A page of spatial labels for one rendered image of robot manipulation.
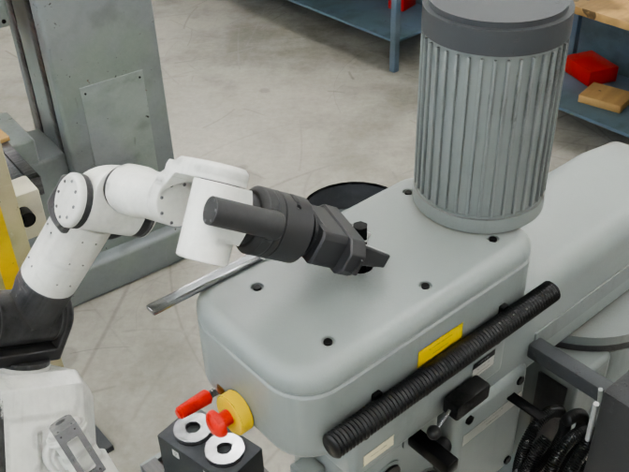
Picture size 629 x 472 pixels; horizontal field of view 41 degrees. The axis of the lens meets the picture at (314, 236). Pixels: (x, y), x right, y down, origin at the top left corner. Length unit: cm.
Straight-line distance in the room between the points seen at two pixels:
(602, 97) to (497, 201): 420
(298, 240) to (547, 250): 54
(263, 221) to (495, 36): 37
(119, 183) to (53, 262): 21
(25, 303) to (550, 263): 84
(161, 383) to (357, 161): 204
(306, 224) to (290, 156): 411
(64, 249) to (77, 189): 12
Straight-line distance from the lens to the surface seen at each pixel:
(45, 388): 140
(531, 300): 127
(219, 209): 95
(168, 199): 108
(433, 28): 113
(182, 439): 197
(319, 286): 114
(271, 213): 99
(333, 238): 107
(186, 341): 389
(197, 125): 559
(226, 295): 113
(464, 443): 144
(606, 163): 172
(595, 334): 161
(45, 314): 137
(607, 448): 134
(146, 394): 369
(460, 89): 114
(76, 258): 129
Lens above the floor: 261
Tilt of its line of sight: 36 degrees down
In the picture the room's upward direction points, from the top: 2 degrees counter-clockwise
